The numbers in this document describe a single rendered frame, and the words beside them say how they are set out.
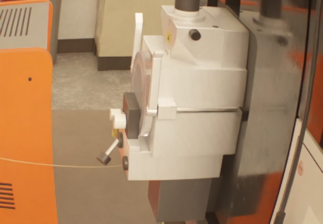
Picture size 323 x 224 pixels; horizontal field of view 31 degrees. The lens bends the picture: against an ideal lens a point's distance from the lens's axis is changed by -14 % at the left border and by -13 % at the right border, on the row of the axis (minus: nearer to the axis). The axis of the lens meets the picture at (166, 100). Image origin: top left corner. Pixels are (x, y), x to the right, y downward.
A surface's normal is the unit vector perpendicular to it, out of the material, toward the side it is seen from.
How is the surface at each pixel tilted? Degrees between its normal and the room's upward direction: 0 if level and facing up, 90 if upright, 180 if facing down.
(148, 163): 90
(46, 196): 90
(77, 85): 0
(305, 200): 90
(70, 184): 0
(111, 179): 0
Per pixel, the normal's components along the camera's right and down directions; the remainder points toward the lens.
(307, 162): -0.98, 0.00
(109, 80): 0.09, -0.91
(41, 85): 0.19, 0.42
